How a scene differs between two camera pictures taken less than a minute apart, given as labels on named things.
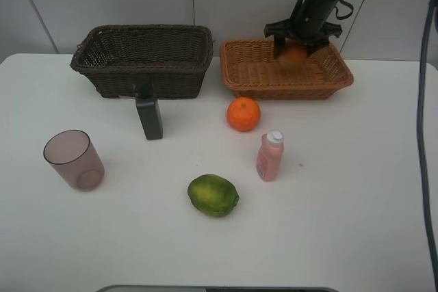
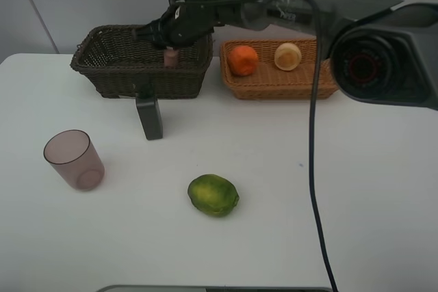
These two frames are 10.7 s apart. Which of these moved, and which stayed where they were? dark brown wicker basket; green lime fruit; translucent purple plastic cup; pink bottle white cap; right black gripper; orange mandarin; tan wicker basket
Moved: pink bottle white cap; right black gripper; orange mandarin
Stayed: tan wicker basket; green lime fruit; dark brown wicker basket; translucent purple plastic cup
